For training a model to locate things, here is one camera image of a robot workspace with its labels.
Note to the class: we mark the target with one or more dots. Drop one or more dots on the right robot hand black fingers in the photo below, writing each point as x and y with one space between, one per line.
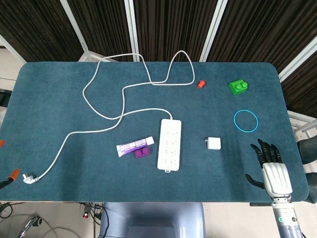
277 178

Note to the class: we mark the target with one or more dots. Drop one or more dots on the white charger cube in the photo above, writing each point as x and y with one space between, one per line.
214 143

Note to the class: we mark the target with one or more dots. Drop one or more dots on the white power strip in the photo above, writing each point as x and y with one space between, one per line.
169 146

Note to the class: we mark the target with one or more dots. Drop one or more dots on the white metal rack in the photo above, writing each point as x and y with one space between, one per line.
301 121

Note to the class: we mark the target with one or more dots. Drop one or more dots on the green building block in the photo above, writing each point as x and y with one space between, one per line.
236 88

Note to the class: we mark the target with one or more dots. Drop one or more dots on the small red plastic cap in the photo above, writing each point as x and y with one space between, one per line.
201 84

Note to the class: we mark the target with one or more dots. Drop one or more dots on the grey-blue robot torso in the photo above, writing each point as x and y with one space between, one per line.
148 213

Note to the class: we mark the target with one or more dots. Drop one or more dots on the purple building block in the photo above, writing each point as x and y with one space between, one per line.
141 153

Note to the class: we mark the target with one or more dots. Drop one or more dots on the purple white toothpaste tube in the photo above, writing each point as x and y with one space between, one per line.
133 146

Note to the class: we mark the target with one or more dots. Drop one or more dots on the red emergency button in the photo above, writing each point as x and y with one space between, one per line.
85 215

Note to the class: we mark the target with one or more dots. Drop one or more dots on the teal table cloth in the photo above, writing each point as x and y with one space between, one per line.
74 161

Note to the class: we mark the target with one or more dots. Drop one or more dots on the chrome metal leg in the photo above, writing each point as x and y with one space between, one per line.
29 224

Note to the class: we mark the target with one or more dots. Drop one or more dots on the orange-tipped black clamp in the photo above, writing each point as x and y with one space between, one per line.
1 143
13 174

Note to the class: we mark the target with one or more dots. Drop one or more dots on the dark slatted screen white frame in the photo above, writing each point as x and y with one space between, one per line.
173 24

